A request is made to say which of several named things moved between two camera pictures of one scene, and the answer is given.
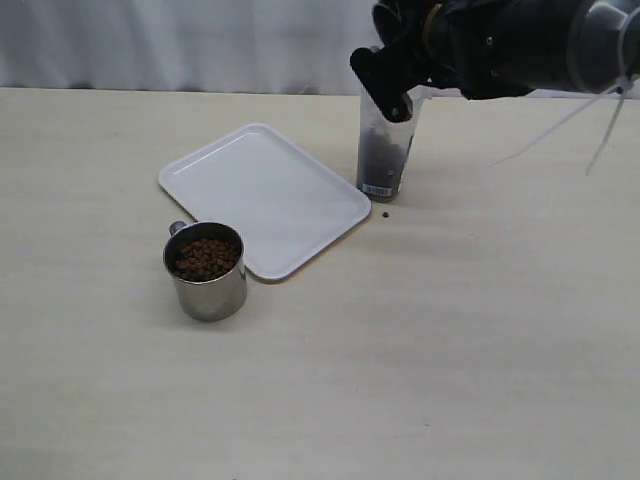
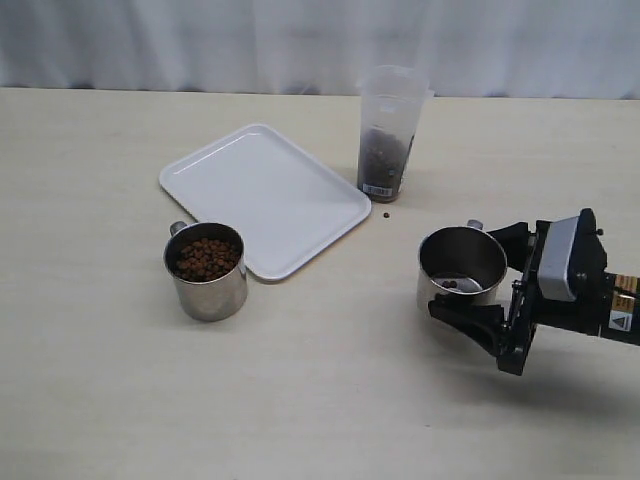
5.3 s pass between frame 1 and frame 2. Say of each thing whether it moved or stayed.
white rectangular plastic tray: stayed
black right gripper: moved
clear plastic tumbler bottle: stayed
